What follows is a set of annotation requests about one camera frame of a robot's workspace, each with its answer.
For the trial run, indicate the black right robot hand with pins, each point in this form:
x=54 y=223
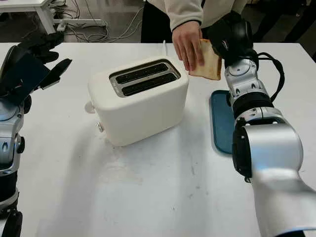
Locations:
x=240 y=32

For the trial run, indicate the person's bare hand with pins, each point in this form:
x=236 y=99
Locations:
x=187 y=47

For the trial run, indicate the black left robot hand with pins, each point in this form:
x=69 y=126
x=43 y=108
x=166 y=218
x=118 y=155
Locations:
x=37 y=44

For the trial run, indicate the toast slice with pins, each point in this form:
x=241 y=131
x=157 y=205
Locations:
x=208 y=66

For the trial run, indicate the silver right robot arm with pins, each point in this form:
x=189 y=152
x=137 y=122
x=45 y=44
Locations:
x=271 y=153

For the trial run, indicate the cream fleece sleeved forearm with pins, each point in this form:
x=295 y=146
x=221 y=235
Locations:
x=182 y=12

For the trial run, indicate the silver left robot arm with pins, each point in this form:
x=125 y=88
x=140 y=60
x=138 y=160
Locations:
x=8 y=138

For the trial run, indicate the person in black trousers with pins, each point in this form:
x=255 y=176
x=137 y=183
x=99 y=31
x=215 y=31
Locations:
x=154 y=27

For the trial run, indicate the person in dark clothes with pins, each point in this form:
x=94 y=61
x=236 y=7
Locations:
x=284 y=19

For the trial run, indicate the white two-slot toaster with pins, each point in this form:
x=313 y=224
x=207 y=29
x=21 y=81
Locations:
x=145 y=111

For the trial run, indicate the white power strip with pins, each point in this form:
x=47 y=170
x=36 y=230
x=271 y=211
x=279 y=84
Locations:
x=61 y=27

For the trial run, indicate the white desk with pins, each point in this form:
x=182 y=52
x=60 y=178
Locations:
x=24 y=3

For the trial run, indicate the blue plastic tray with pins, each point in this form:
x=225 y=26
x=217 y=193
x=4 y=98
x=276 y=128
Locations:
x=222 y=123

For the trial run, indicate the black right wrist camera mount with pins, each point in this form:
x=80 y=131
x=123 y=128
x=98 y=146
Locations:
x=228 y=53

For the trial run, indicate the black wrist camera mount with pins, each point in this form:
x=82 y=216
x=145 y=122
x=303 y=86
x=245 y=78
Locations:
x=22 y=71
x=228 y=53

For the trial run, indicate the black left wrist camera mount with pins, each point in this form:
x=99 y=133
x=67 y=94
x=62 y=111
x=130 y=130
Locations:
x=22 y=71

